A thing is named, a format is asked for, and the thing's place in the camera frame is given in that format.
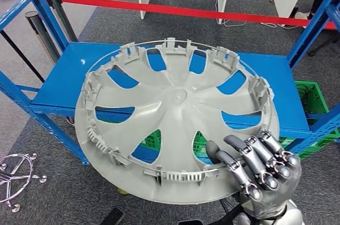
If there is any blue metal shelf rack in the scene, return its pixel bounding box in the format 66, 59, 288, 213
0, 0, 340, 166

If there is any white floor cable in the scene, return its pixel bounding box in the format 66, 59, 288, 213
215, 0, 247, 28

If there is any thin black pole stand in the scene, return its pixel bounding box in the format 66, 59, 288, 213
0, 30, 46, 84

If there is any red barrier belt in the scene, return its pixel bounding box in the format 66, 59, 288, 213
59, 0, 337, 30

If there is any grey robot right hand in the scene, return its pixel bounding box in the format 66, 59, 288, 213
206, 130, 303, 220

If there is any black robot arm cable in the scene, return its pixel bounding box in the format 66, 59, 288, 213
219, 198, 244, 225

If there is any green open plastic basket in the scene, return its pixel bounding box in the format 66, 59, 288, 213
279, 80, 340, 161

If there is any grey plastic wheel hubcap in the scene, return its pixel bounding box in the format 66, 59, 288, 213
74, 37, 280, 206

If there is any chrome stanchion post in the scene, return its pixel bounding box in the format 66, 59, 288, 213
43, 0, 78, 43
25, 11, 61, 64

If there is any black robot left foot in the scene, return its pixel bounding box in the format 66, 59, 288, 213
100, 207, 124, 225

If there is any white power strip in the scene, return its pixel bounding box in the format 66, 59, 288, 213
294, 11, 312, 20

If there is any black coiled cable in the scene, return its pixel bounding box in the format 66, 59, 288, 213
295, 83, 319, 111

